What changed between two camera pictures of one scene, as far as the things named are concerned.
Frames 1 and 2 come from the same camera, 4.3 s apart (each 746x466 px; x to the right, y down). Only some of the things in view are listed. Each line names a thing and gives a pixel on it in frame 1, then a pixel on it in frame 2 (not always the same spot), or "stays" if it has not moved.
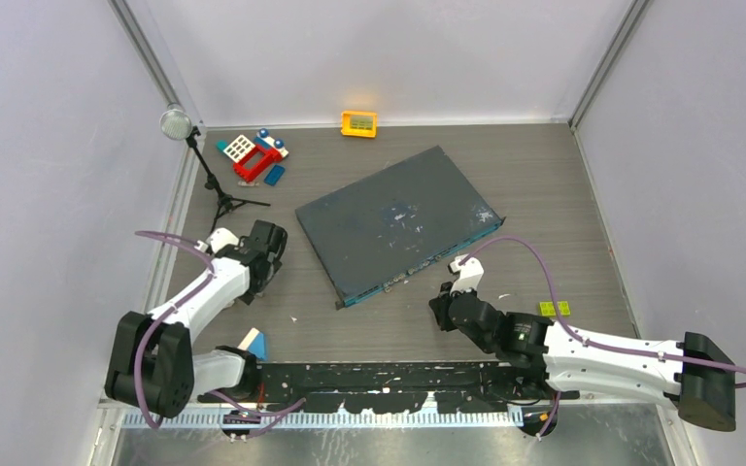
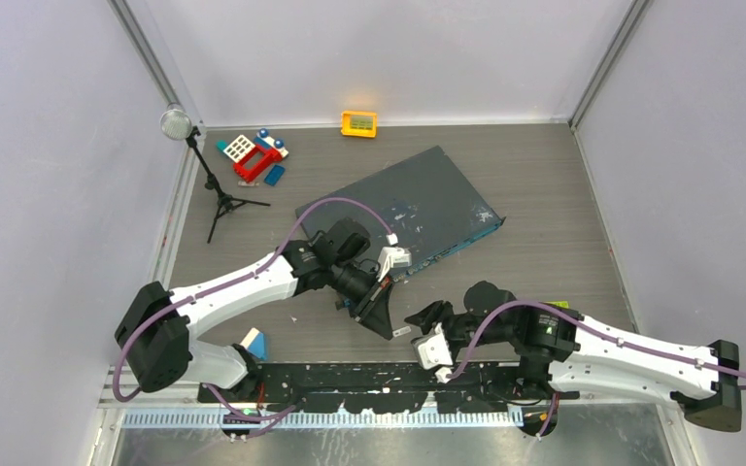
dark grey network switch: [380, 229] stays
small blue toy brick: [274, 175] stays
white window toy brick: [239, 148] stays
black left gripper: [249, 296] → [378, 318]
